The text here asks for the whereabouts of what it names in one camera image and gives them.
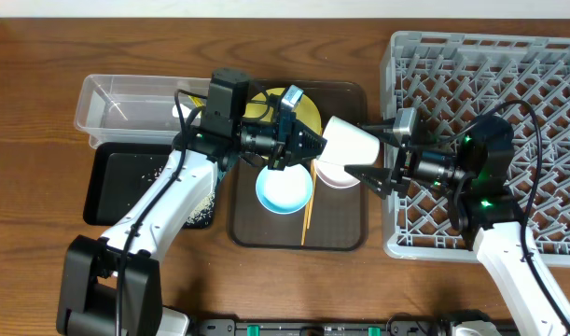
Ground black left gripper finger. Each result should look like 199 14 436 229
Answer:
279 146 323 169
291 119 327 146

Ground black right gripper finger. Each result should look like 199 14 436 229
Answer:
358 119 396 143
344 165 393 199

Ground pink bowl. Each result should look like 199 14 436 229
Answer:
315 161 359 189

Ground pale green cup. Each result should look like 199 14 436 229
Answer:
317 117 380 166

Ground light blue bowl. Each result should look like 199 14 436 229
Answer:
255 164 313 215

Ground yellow round plate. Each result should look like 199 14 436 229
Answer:
243 93 323 135

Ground white tissue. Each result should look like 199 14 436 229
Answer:
172 104 193 119

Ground rice grains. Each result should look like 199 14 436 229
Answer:
142 151 218 230

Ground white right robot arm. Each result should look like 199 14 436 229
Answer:
344 117 570 335

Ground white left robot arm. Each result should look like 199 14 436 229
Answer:
56 68 327 336

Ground grey dishwasher rack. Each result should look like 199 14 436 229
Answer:
380 31 570 268

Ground black waste tray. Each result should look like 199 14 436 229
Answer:
82 142 222 230

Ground clear plastic waste bin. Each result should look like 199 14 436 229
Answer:
75 74 210 148

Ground dark brown serving tray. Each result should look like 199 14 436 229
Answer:
228 79 368 252

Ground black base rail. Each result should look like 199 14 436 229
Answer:
186 311 518 336

